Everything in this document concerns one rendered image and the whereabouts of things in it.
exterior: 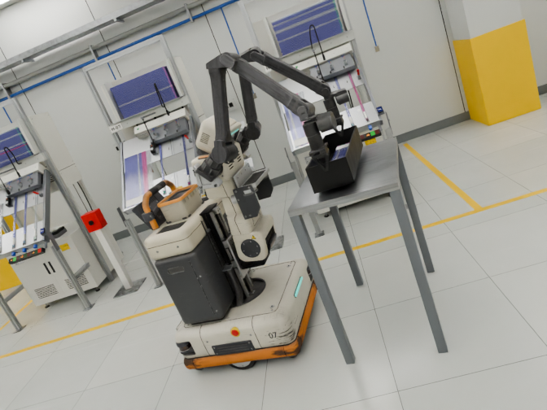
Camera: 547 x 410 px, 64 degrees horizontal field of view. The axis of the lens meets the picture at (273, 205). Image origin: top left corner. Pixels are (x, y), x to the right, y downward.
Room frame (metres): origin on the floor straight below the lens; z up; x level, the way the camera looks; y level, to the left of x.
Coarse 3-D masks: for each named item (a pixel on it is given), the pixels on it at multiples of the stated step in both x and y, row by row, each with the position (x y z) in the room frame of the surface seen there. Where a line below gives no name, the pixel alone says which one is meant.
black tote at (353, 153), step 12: (348, 132) 2.19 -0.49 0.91; (336, 144) 2.22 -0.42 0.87; (360, 144) 2.10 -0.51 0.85; (348, 156) 1.71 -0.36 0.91; (360, 156) 1.98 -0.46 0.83; (312, 168) 1.70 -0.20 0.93; (336, 168) 1.67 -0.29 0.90; (348, 168) 1.65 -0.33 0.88; (312, 180) 1.71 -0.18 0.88; (324, 180) 1.69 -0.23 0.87; (336, 180) 1.67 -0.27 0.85; (348, 180) 1.66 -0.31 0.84
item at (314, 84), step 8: (256, 56) 2.15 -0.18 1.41; (264, 56) 2.15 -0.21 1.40; (272, 56) 2.19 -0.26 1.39; (264, 64) 2.18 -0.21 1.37; (272, 64) 2.18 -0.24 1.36; (280, 64) 2.18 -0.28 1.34; (288, 64) 2.19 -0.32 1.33; (280, 72) 2.19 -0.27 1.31; (288, 72) 2.18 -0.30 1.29; (296, 72) 2.17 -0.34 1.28; (304, 72) 2.19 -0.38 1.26; (296, 80) 2.18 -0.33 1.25; (304, 80) 2.18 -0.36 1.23; (312, 80) 2.17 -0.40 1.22; (320, 80) 2.20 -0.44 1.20; (312, 88) 2.18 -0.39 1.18; (320, 88) 2.17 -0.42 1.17; (328, 88) 2.16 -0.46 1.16
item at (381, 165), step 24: (384, 144) 2.12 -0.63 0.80; (360, 168) 1.88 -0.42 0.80; (384, 168) 1.74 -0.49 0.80; (312, 192) 1.81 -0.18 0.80; (336, 192) 1.69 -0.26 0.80; (360, 192) 1.58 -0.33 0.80; (384, 192) 1.55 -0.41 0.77; (408, 192) 2.15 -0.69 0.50; (336, 216) 2.30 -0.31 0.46; (408, 216) 1.54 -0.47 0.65; (408, 240) 1.54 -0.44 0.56; (312, 264) 1.69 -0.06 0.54; (432, 264) 2.15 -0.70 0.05; (336, 312) 1.69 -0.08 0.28; (432, 312) 1.54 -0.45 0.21; (336, 336) 1.69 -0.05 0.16
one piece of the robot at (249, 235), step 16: (240, 144) 2.29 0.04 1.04; (192, 160) 2.06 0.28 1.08; (240, 160) 2.20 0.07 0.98; (224, 176) 2.00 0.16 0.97; (208, 192) 2.11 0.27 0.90; (224, 192) 2.08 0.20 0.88; (240, 224) 2.04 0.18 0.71; (256, 224) 2.11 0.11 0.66; (272, 224) 2.18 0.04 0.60; (240, 240) 2.05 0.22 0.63; (256, 240) 2.02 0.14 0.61; (240, 256) 2.07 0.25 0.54; (256, 256) 2.04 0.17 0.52
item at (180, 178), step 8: (192, 168) 3.51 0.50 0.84; (168, 176) 3.55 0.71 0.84; (176, 176) 3.52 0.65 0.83; (184, 176) 3.49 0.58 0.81; (192, 176) 3.46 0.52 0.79; (176, 184) 3.47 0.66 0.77; (184, 184) 3.44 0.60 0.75; (192, 184) 3.41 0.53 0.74; (160, 192) 3.48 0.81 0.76; (168, 192) 3.45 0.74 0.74
